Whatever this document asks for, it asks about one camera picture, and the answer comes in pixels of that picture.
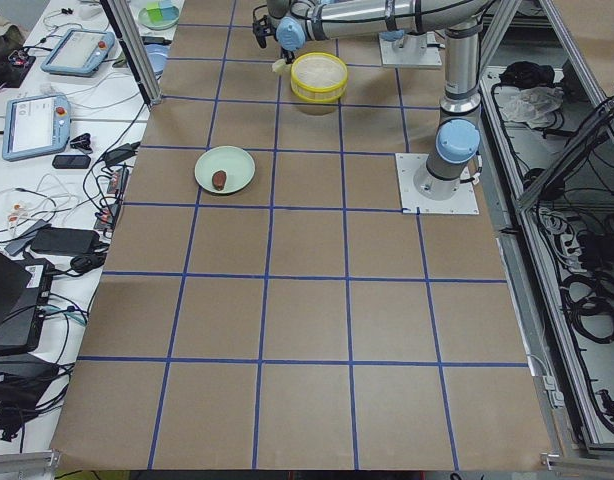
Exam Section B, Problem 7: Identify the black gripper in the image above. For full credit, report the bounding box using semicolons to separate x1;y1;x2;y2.
281;48;295;59

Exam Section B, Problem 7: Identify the white steamed bun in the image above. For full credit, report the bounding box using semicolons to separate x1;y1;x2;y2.
271;59;292;76

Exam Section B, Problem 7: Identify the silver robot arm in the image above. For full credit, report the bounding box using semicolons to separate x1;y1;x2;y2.
252;0;487;200

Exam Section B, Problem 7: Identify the yellow-rimmed bamboo steamer near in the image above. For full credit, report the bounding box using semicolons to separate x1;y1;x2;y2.
290;52;348;104

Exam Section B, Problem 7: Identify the light green plate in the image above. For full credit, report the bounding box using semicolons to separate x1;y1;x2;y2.
194;146;256;195

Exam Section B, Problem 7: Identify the blue plate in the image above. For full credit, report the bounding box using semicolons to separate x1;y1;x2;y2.
144;44;169;76

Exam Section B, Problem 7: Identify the green bowl with blocks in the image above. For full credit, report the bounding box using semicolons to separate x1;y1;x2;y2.
138;0;180;31

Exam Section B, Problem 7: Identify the brown steamed bun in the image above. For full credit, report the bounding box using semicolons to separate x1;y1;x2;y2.
211;170;227;191

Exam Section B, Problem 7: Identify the teach pendant far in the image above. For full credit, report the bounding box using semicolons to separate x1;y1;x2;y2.
41;29;116;77

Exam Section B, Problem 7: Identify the teach pendant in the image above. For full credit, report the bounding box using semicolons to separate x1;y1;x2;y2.
41;29;116;77
2;94;71;162

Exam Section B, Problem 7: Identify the white crumpled cloth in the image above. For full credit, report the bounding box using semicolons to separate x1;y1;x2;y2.
501;86;564;129

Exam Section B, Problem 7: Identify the black smartphone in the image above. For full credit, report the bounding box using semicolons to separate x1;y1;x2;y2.
52;154;91;170

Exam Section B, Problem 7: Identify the teach pendant near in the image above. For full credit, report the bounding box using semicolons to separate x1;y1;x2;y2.
2;94;71;162

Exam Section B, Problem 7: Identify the black power adapter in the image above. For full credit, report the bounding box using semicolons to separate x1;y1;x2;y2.
30;227;99;256

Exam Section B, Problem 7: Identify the black laptop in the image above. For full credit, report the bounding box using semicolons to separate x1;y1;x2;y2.
0;252;53;356

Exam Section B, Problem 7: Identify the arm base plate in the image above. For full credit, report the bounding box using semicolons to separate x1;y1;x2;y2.
379;32;444;69
395;153;479;215

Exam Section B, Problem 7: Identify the aluminium frame post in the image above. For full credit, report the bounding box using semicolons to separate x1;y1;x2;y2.
100;0;162;109

